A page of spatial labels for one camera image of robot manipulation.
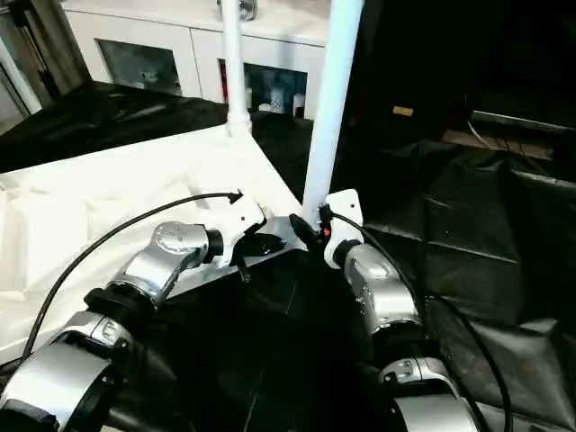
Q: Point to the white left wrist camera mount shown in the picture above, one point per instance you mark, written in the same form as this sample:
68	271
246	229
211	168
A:
238	220

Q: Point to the white plastic table leg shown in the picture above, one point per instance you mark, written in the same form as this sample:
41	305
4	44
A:
234	63
331	99

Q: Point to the white door frame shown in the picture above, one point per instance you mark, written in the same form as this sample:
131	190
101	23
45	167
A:
20	76

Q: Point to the small grey container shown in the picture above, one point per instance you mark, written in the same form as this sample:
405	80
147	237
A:
245	9

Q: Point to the white jar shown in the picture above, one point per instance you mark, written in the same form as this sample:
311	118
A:
274	101

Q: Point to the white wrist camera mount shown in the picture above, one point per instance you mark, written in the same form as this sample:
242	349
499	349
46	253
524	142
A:
238	220
342	211

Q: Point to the small yellow label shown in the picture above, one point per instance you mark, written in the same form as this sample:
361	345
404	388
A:
403	112

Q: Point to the dark metal rail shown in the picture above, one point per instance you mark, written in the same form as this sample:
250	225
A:
522	121

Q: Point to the white plastic table top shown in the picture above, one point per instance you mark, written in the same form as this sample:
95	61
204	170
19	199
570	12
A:
90	198

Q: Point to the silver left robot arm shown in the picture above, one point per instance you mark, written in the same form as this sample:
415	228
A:
153	261

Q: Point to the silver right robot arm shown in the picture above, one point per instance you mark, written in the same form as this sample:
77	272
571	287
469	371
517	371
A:
382	288

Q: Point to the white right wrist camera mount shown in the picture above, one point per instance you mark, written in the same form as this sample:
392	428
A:
342	211

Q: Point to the white glass-door cabinet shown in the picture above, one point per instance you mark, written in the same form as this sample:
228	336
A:
144	40

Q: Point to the black plastic mat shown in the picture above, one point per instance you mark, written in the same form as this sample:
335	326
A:
486	234

